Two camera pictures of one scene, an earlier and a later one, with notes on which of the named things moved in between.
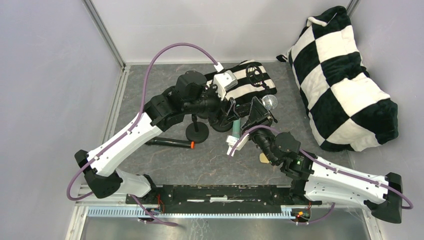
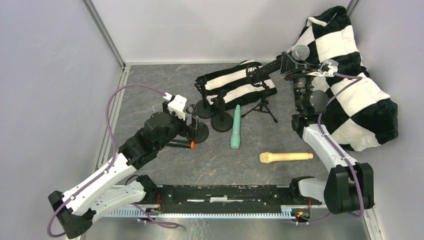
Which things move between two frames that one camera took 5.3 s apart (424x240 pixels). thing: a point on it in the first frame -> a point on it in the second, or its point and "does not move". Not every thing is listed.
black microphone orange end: [191, 144] does not move
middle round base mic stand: [222, 124] does not move
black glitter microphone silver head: [270, 101] -> [301, 52]
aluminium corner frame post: [105, 33] does not move
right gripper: [258, 122] -> [296, 75]
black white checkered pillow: [348, 110] does not move
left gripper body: [230, 110] -> [191, 125]
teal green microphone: [236, 130] does not move
